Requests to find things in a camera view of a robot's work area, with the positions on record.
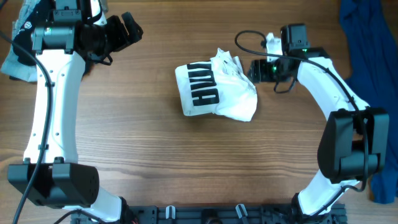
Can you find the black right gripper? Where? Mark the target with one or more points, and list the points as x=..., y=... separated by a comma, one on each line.
x=257, y=71

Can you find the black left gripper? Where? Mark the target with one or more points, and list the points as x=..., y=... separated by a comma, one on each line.
x=122, y=40

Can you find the black garment with logo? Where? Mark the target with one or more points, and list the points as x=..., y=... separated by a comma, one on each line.
x=25, y=31

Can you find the light blue folded garment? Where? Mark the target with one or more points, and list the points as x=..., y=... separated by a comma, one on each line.
x=25, y=22

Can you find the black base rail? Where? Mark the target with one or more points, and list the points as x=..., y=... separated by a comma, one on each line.
x=211, y=214

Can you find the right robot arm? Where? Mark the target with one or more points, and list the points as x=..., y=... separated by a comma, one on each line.
x=354, y=141

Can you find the navy blue garment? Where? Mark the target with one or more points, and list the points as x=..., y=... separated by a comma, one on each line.
x=373, y=55

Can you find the white Puma t-shirt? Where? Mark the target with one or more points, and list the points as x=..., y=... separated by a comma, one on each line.
x=218, y=86

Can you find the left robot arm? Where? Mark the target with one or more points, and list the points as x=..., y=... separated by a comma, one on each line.
x=50, y=174

